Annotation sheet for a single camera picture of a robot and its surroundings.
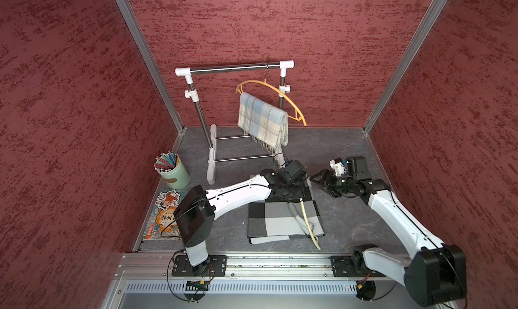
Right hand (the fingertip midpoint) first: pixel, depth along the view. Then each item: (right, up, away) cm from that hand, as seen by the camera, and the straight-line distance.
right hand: (313, 186), depth 80 cm
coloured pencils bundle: (-65, +9, +10) cm, 67 cm away
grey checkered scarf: (-15, -16, +5) cm, 22 cm away
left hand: (-5, -4, -1) cm, 7 cm away
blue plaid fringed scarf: (-19, +26, +10) cm, 34 cm away
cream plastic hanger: (0, -20, -3) cm, 20 cm away
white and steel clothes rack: (-48, +19, +22) cm, 56 cm away
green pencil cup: (-59, +2, +9) cm, 60 cm away
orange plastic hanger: (-32, +43, +11) cm, 55 cm away
